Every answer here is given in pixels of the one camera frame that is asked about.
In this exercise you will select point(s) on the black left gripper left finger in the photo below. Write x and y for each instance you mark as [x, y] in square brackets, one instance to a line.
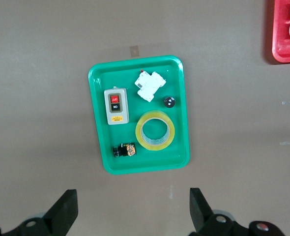
[61, 216]

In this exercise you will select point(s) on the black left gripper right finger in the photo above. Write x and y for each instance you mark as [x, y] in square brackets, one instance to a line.
[201, 216]

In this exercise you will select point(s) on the yellow clear packing tape roll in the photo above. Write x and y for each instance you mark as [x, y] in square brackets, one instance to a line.
[138, 137]

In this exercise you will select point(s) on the green plastic tray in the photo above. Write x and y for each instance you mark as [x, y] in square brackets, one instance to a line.
[105, 152]

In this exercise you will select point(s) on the clear tape strip marker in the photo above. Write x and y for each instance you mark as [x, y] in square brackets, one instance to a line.
[284, 143]
[286, 103]

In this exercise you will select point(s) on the brownish tape patch marker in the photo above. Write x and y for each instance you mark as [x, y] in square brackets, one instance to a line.
[134, 51]

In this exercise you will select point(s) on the red tray holding pipe fittings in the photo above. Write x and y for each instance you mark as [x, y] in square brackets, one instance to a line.
[280, 37]

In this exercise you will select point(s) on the black round buzzer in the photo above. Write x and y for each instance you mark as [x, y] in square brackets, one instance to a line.
[169, 102]

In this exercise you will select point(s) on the white circuit breaker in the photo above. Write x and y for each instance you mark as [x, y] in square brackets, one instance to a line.
[148, 84]

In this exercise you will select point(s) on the grey on-off switch box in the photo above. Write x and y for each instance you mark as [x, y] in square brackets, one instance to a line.
[116, 115]

